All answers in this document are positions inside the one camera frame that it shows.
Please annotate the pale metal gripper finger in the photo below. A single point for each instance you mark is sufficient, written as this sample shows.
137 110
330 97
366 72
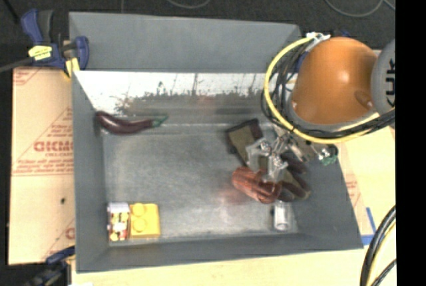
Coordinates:
275 173
254 156

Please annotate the clear glass jar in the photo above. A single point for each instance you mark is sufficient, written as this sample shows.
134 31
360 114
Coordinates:
282 216

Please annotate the grey metal bin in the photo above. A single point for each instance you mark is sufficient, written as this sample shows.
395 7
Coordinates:
186 165

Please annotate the yellow toy brick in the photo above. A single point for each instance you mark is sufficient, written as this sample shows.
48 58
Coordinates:
144 221

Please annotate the purple toy eggplant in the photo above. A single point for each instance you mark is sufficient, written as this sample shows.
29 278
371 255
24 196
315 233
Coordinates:
126 126

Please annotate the red white yellow box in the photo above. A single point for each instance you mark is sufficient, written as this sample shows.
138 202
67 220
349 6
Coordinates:
118 221

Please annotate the brown cardboard board red print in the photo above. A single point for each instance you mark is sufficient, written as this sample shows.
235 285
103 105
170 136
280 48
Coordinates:
40 145

